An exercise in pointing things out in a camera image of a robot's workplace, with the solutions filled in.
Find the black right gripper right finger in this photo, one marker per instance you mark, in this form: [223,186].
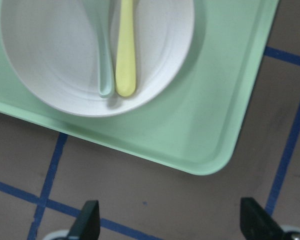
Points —
[256,224]

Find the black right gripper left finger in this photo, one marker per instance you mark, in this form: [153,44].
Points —
[87,225]

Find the white round plate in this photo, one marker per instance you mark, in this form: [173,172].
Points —
[52,48]

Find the yellow plastic fork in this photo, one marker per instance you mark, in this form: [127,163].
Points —
[125,71]

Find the light green rectangular tray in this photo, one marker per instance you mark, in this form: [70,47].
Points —
[196,60]

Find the light green plastic spoon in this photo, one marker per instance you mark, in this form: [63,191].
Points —
[98,13]

